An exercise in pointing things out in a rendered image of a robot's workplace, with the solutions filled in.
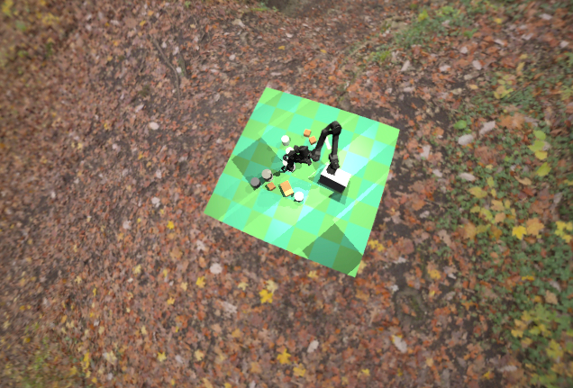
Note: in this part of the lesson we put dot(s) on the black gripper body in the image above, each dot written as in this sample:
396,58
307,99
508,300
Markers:
290,165

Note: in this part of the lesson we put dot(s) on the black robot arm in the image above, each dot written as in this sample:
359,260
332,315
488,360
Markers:
334,129

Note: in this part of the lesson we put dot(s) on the glass french press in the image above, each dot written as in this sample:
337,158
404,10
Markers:
285,165

